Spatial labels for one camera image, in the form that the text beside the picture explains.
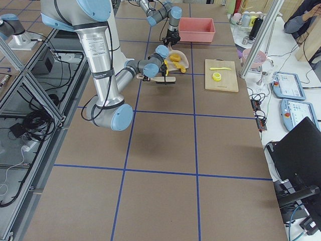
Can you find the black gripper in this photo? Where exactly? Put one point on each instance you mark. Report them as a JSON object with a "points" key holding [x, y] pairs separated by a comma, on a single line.
{"points": [[164, 71], [173, 34]]}

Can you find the beige plastic dustpan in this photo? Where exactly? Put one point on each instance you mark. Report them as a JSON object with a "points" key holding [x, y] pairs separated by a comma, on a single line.
{"points": [[184, 60]]}

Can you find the beige hand brush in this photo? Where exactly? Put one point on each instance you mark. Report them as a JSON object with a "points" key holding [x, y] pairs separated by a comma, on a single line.
{"points": [[159, 79]]}

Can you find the brown toy potato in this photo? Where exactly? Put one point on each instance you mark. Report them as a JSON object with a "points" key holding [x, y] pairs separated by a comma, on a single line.
{"points": [[175, 57]]}

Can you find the tan toy ginger root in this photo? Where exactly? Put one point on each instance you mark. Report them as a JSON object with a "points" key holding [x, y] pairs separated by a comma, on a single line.
{"points": [[180, 67]]}

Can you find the yellow toy corn cob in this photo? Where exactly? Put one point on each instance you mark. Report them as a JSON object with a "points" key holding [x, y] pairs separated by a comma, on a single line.
{"points": [[166, 67]]}

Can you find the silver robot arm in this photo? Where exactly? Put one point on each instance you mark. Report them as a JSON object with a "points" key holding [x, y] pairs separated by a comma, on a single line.
{"points": [[89, 20], [167, 11]]}

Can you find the pink plastic bin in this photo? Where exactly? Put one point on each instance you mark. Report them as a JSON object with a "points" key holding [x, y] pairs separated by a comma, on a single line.
{"points": [[200, 30]]}

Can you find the yellow plastic knife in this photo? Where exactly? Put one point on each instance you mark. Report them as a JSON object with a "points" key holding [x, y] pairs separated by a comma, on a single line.
{"points": [[220, 68]]}

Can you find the yellow lemon slices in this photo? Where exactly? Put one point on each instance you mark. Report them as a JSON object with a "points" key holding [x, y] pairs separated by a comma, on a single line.
{"points": [[216, 76]]}

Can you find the wooden cutting board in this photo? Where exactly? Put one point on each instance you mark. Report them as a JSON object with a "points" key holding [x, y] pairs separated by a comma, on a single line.
{"points": [[228, 82]]}

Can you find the black bottle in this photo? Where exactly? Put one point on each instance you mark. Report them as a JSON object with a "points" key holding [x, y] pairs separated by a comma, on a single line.
{"points": [[254, 31]]}

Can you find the pink bowl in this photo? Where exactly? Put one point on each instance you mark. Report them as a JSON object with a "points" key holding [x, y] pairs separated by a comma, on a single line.
{"points": [[258, 61]]}

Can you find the upper blue teach pendant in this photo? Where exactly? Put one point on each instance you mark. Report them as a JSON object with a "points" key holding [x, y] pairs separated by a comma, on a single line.
{"points": [[287, 85]]}

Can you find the blue teach pendant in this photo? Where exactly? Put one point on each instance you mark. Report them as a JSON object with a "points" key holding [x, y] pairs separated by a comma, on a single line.
{"points": [[294, 111], [287, 85]]}

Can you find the seated person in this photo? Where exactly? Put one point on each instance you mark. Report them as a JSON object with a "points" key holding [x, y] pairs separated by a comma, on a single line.
{"points": [[303, 25]]}

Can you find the lower blue teach pendant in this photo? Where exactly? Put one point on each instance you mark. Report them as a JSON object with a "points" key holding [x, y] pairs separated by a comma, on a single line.
{"points": [[294, 111]]}

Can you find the black laptop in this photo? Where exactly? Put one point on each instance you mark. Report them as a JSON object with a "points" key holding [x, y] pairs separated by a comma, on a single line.
{"points": [[297, 156]]}

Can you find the aluminium frame post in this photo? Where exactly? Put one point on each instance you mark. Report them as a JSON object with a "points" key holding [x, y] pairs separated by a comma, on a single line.
{"points": [[267, 22]]}

